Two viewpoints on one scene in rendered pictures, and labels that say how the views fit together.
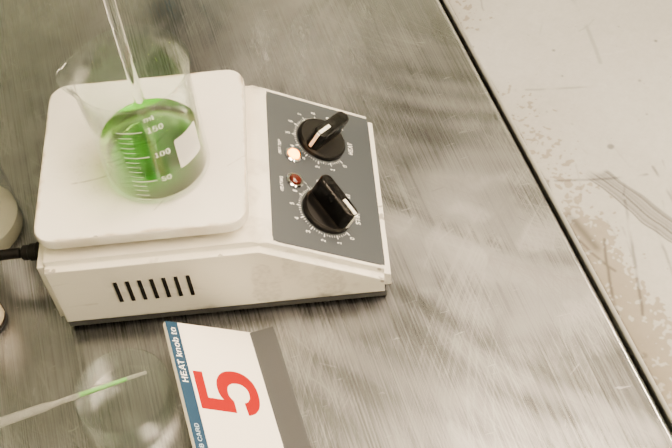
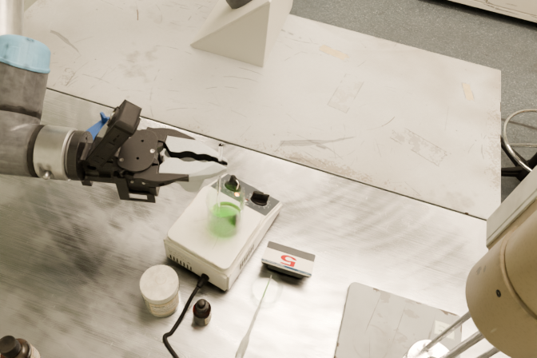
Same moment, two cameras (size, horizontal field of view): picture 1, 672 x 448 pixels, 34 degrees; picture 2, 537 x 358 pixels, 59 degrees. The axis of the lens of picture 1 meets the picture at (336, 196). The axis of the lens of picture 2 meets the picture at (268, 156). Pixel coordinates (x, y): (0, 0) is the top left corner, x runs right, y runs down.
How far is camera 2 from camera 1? 0.54 m
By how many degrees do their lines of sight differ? 40
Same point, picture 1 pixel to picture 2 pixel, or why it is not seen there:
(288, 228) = (262, 210)
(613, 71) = (251, 117)
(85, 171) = (210, 243)
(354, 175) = (247, 188)
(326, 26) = not seen: hidden behind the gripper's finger
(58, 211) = (220, 258)
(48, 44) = (95, 238)
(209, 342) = (269, 255)
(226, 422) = (298, 265)
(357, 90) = not seen: hidden behind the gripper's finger
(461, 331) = (302, 201)
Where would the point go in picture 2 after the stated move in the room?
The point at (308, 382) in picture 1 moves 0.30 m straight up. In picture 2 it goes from (291, 243) to (320, 143)
